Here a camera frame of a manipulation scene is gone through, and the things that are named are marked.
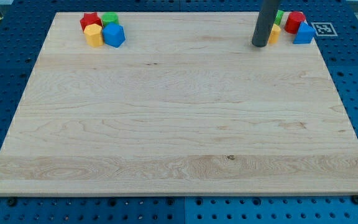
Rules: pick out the red star block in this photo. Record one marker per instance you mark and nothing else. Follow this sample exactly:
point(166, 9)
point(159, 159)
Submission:
point(90, 18)

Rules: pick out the blue triangle block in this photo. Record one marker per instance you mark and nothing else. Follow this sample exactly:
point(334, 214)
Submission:
point(305, 34)

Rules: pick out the black bolt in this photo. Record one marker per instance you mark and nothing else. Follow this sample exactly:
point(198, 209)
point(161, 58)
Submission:
point(11, 202)
point(354, 199)

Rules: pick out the yellow heart block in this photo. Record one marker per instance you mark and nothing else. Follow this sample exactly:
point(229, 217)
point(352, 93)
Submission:
point(275, 34)

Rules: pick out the light wooden board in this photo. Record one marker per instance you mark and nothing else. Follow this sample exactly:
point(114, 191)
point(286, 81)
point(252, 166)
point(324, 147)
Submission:
point(186, 106)

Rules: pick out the black bolt front left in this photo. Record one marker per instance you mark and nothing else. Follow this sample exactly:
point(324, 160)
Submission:
point(11, 202)

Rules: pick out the yellow hexagon block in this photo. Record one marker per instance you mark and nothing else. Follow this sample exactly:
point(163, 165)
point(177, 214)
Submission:
point(93, 35)

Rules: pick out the green block behind rod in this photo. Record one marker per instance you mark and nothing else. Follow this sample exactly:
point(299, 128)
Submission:
point(278, 17)

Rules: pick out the black bolt front right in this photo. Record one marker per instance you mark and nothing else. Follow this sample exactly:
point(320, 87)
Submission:
point(354, 199)

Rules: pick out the green cylinder block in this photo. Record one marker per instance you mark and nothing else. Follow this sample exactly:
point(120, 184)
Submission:
point(110, 17)

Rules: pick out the red cylinder block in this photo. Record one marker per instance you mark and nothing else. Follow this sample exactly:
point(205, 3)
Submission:
point(293, 22)

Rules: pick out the white fiducial marker tag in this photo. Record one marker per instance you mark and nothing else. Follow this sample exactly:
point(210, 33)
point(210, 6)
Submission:
point(324, 29)

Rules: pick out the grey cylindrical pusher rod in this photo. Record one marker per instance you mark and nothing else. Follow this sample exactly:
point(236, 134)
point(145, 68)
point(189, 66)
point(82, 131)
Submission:
point(265, 21)

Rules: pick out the blue pentagon block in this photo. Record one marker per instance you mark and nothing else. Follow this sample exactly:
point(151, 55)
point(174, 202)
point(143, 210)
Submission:
point(114, 35)

